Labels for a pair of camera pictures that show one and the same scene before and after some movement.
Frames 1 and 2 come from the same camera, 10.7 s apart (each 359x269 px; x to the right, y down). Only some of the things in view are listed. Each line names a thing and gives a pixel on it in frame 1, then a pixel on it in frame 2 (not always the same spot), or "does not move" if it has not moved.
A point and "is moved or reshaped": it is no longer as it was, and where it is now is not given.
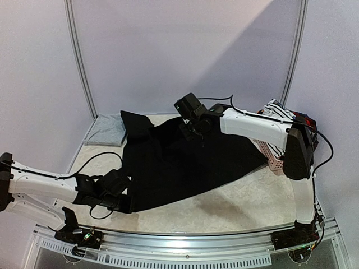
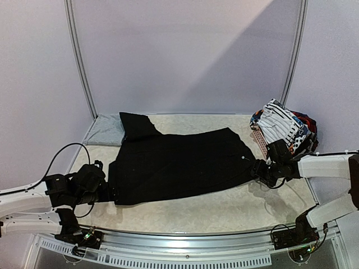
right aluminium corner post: [303, 13] does not move
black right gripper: [189, 130] -> [257, 168]
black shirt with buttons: [161, 163] is moved or reshaped
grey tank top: [109, 129] does not move
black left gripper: [128, 207] -> [106, 197]
